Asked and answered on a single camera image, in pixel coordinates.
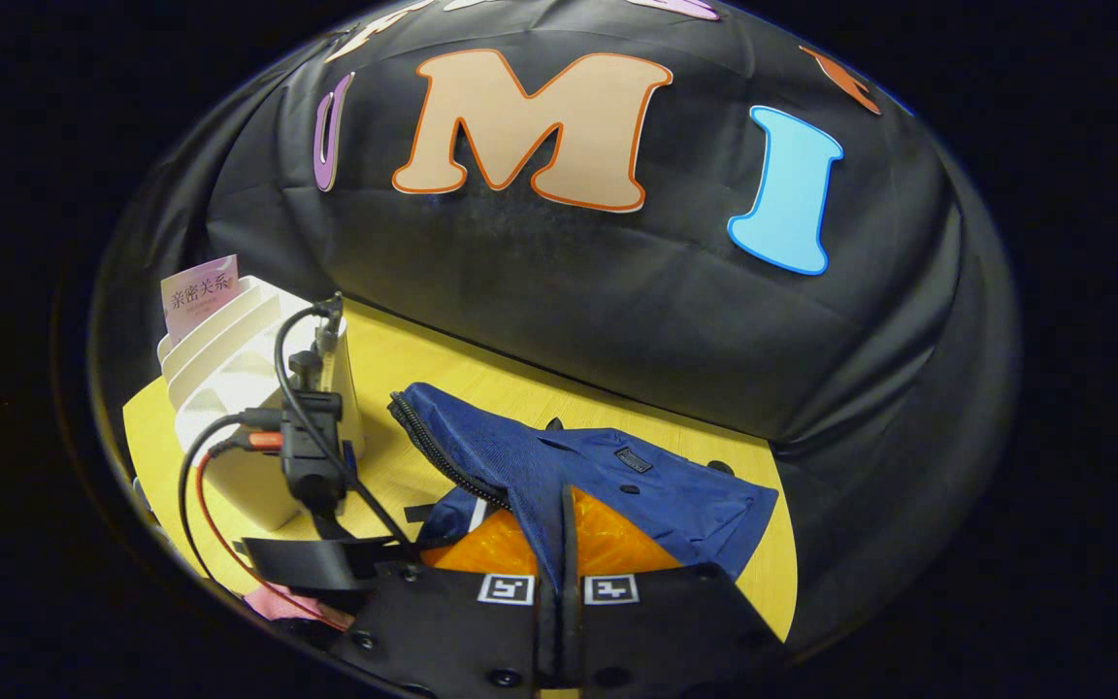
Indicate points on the pink cover book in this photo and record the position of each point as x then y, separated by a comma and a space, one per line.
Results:
200, 291

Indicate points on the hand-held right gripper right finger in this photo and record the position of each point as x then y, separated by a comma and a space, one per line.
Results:
656, 631

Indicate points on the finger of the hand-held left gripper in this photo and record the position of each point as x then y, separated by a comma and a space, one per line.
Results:
316, 563

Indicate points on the blue schoolbag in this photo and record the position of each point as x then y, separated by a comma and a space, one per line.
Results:
598, 476

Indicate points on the black backdrop cloth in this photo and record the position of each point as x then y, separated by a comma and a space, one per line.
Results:
617, 291

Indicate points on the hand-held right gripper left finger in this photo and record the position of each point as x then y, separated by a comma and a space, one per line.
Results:
443, 631

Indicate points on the white bookshelf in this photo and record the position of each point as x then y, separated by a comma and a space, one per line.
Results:
229, 388

